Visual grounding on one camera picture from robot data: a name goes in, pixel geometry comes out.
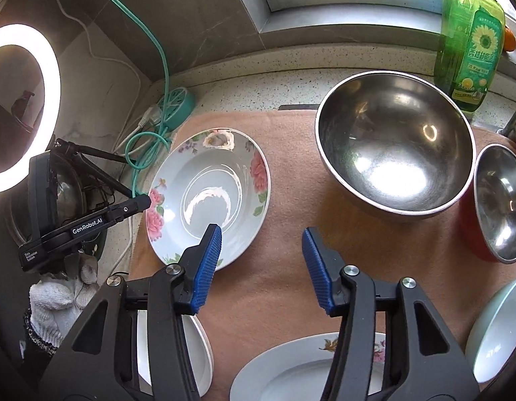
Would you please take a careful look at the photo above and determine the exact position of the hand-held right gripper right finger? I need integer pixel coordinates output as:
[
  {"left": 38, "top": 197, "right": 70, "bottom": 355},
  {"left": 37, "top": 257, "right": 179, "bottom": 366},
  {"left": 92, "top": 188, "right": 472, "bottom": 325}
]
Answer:
[{"left": 302, "top": 226, "right": 480, "bottom": 401}]

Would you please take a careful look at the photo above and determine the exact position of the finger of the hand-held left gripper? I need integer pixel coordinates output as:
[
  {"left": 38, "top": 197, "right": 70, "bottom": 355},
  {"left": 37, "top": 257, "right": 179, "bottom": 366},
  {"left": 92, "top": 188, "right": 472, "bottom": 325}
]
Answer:
[{"left": 103, "top": 194, "right": 152, "bottom": 226}]

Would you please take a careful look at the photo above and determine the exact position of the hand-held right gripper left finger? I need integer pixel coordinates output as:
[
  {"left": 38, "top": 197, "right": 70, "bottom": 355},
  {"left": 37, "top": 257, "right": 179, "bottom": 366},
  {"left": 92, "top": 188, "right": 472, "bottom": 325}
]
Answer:
[{"left": 38, "top": 223, "right": 223, "bottom": 401}]

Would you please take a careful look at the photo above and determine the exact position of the pink rose deep plate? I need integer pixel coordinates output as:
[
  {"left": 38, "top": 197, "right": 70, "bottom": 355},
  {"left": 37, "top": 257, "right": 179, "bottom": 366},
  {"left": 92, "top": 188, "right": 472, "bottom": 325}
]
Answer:
[{"left": 146, "top": 129, "right": 271, "bottom": 271}]

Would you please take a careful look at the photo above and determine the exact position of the plain white plate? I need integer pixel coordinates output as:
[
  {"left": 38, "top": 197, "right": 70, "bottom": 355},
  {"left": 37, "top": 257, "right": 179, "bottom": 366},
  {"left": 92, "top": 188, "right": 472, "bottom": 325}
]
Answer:
[{"left": 136, "top": 309, "right": 215, "bottom": 397}]

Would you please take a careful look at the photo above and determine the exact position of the brown leaf floral plate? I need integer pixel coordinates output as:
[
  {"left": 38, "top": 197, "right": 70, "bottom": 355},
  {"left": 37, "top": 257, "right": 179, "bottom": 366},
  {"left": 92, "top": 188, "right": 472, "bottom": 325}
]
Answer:
[{"left": 230, "top": 332, "right": 388, "bottom": 401}]

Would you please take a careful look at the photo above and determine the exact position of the large steel bowl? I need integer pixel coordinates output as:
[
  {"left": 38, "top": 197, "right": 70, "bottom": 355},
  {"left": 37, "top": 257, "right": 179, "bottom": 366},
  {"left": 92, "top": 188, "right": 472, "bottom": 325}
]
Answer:
[{"left": 315, "top": 71, "right": 477, "bottom": 223}]

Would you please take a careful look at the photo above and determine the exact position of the red steel bowl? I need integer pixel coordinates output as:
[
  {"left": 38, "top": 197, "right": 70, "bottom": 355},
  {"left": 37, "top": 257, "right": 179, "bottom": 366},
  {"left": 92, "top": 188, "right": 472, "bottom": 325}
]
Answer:
[{"left": 458, "top": 144, "right": 516, "bottom": 265}]

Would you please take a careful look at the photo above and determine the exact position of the person's left hand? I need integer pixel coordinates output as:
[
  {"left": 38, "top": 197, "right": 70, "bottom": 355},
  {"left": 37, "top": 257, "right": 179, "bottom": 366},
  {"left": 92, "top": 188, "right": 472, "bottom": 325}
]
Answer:
[{"left": 26, "top": 254, "right": 102, "bottom": 349}]

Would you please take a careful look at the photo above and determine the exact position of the steel pot lid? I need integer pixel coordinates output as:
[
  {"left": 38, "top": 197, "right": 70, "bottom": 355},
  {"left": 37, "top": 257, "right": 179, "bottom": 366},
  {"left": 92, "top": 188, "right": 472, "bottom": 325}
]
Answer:
[{"left": 49, "top": 159, "right": 109, "bottom": 256}]

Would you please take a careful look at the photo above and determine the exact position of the black appliance with dials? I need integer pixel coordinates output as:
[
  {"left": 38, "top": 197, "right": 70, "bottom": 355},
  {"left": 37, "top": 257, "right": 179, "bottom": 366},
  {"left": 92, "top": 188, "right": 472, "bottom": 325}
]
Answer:
[{"left": 27, "top": 152, "right": 60, "bottom": 239}]

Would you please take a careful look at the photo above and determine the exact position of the black tripod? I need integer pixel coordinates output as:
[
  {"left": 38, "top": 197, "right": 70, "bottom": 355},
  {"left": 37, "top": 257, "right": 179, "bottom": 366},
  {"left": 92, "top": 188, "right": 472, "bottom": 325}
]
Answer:
[{"left": 55, "top": 139, "right": 136, "bottom": 198}]

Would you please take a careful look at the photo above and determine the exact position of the peach towel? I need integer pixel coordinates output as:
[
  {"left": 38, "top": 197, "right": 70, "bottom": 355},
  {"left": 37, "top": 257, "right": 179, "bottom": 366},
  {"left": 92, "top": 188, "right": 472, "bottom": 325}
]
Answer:
[{"left": 128, "top": 109, "right": 516, "bottom": 401}]

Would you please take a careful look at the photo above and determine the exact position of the white plug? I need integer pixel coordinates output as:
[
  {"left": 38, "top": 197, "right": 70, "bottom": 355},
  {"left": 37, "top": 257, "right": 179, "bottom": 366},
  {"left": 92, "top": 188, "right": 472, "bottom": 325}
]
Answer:
[{"left": 137, "top": 106, "right": 163, "bottom": 129}]

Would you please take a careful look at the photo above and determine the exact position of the teal power strip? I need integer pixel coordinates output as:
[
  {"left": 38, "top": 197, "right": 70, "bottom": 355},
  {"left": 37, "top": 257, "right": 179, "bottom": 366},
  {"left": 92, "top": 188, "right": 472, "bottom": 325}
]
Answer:
[{"left": 155, "top": 87, "right": 196, "bottom": 130}]

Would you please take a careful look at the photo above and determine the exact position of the pale green ceramic bowl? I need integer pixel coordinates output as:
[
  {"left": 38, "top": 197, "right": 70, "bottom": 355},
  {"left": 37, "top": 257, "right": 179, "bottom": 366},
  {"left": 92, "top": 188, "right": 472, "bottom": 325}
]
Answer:
[{"left": 465, "top": 276, "right": 516, "bottom": 384}]

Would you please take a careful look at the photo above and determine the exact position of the green dish soap bottle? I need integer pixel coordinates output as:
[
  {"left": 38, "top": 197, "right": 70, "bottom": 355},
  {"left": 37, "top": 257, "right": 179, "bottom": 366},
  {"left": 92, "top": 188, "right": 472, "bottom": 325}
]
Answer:
[{"left": 433, "top": 0, "right": 506, "bottom": 113}]

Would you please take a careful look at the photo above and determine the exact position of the white cable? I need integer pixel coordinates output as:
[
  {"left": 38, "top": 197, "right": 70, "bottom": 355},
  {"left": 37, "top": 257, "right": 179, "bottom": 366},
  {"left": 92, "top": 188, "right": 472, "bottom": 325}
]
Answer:
[{"left": 41, "top": 0, "right": 167, "bottom": 153}]

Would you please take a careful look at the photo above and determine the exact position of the ring light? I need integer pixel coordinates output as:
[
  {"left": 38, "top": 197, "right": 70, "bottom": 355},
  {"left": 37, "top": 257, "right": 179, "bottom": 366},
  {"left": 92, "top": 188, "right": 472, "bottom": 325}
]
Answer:
[{"left": 0, "top": 23, "right": 61, "bottom": 195}]

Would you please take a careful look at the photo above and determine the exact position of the teal cable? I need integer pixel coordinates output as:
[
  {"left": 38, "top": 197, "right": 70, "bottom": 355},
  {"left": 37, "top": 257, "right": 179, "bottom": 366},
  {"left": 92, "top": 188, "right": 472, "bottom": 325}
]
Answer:
[{"left": 76, "top": 0, "right": 176, "bottom": 193}]

